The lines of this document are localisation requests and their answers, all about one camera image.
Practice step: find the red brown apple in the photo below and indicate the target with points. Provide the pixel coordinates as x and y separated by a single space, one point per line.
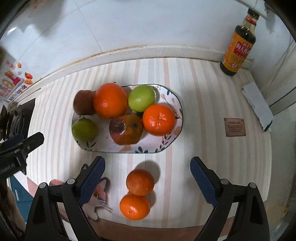
83 102

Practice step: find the striped table mat with cat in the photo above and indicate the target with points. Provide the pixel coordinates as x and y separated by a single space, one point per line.
207 96

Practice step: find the colourful wall sticker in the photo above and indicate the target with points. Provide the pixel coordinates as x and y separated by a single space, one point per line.
14 79

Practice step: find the dark orange tangerine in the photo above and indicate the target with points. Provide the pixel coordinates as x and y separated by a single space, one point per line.
140 182

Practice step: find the large orange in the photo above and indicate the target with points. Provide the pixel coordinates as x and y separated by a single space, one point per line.
110 100

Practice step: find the green apple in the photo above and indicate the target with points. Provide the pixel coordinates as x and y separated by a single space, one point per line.
141 98
84 130

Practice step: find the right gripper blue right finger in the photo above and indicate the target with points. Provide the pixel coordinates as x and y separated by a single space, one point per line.
211 186

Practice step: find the dark bruised apple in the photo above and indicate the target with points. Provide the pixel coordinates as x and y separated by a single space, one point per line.
126 129

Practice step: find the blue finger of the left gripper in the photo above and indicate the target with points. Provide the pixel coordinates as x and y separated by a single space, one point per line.
11 142
32 142

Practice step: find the oval floral ceramic plate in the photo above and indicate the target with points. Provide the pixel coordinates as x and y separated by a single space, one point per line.
148 143

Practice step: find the black gas stove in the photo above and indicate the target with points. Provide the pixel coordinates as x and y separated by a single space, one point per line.
16 121

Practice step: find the bright tangerine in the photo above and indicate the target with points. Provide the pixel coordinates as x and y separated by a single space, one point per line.
134 207

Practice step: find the small brown card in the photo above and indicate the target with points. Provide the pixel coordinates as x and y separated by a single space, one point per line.
235 127

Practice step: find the folded white cloth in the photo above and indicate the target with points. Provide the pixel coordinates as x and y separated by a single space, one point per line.
258 104

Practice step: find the soy sauce bottle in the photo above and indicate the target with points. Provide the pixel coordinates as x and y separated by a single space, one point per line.
241 43

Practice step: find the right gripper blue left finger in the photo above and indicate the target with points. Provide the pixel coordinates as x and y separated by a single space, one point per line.
89 178

